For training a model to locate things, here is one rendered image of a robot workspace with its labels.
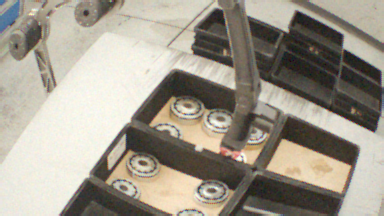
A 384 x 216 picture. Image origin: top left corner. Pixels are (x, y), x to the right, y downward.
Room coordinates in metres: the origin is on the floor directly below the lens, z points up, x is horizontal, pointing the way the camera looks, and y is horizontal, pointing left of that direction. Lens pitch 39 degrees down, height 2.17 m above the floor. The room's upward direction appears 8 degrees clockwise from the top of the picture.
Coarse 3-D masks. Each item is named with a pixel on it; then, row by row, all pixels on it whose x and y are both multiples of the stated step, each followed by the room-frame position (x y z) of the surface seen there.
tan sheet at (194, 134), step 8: (168, 104) 1.64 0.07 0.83; (160, 112) 1.60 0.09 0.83; (168, 112) 1.60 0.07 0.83; (152, 120) 1.55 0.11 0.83; (160, 120) 1.56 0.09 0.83; (168, 120) 1.57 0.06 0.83; (184, 128) 1.54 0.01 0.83; (192, 128) 1.55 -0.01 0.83; (200, 128) 1.55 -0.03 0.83; (184, 136) 1.51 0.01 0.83; (192, 136) 1.51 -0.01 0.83; (200, 136) 1.52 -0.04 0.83; (208, 136) 1.52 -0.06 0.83; (200, 144) 1.48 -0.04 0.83; (208, 144) 1.48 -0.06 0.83; (216, 144) 1.49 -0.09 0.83; (264, 144) 1.51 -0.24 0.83; (248, 152) 1.47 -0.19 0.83; (256, 152) 1.47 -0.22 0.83; (248, 160) 1.43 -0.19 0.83
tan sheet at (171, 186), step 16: (112, 176) 1.26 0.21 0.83; (128, 176) 1.28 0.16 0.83; (160, 176) 1.31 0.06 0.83; (176, 176) 1.32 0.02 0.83; (144, 192) 1.22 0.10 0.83; (160, 192) 1.24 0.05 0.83; (176, 192) 1.25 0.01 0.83; (192, 192) 1.26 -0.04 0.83; (160, 208) 1.16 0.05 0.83; (176, 208) 1.18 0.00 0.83; (208, 208) 1.19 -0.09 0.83
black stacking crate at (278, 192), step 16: (256, 176) 1.27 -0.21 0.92; (256, 192) 1.26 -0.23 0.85; (272, 192) 1.24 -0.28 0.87; (288, 192) 1.22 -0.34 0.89; (304, 192) 1.20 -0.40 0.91; (240, 208) 1.20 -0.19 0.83; (256, 208) 1.20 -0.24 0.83; (272, 208) 1.20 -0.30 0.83; (288, 208) 1.20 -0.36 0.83; (304, 208) 1.19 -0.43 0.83; (320, 208) 1.17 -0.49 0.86; (336, 208) 1.14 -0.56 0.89
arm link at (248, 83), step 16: (224, 0) 1.30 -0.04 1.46; (240, 0) 1.34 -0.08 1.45; (224, 16) 1.35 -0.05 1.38; (240, 16) 1.33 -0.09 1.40; (240, 32) 1.34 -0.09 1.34; (240, 48) 1.34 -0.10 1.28; (240, 64) 1.35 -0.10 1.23; (240, 80) 1.35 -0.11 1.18; (256, 80) 1.37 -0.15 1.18; (240, 96) 1.35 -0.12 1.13; (256, 96) 1.36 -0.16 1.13
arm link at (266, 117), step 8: (240, 104) 1.35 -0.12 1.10; (248, 104) 1.34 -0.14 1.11; (256, 104) 1.38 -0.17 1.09; (264, 104) 1.39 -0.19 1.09; (240, 112) 1.35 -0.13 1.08; (248, 112) 1.34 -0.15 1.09; (256, 112) 1.35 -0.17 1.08; (264, 112) 1.36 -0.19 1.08; (272, 112) 1.37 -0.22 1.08; (256, 120) 1.35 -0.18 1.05; (264, 120) 1.35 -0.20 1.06; (272, 120) 1.34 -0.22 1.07; (256, 128) 1.35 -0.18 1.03; (264, 128) 1.34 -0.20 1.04; (272, 128) 1.34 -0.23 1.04
